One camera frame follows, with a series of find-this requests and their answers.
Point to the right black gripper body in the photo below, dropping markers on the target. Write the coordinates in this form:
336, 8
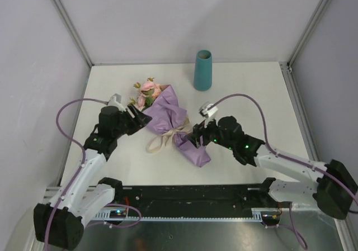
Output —
213, 136

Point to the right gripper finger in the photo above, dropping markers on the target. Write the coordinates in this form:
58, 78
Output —
199, 130
196, 140

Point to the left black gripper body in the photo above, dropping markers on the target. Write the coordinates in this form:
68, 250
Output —
123, 127

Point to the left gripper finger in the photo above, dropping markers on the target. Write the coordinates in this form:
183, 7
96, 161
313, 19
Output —
138, 123
138, 116

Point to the purple wrapping paper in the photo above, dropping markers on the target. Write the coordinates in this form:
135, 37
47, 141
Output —
166, 114

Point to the pink flower bouquet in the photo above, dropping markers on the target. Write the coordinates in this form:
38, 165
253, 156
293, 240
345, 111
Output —
148, 92

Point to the beige ribbon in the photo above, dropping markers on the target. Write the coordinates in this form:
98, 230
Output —
167, 137

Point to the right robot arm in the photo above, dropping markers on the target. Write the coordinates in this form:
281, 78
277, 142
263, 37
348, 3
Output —
330, 186

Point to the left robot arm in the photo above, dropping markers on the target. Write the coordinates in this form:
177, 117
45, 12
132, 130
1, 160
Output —
61, 222

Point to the teal conical vase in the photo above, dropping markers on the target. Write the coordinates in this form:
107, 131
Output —
203, 71

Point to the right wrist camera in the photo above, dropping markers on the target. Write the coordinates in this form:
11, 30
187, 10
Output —
208, 111

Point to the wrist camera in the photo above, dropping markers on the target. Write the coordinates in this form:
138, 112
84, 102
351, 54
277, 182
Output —
208, 111
115, 101

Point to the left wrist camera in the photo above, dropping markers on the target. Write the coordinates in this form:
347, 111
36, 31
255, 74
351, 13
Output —
115, 101

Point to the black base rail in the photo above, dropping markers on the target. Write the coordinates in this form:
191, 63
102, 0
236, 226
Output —
198, 201

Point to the right aluminium table rail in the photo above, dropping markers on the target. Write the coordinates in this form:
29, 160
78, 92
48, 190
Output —
299, 110

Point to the white cable duct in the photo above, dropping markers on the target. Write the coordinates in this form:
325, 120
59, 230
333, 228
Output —
118, 216

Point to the left aluminium frame post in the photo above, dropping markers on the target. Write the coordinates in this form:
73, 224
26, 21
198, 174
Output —
64, 16

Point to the aluminium frame post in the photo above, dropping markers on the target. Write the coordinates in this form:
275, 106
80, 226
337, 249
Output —
64, 16
309, 29

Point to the right aluminium frame post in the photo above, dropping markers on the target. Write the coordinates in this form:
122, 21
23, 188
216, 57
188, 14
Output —
309, 29

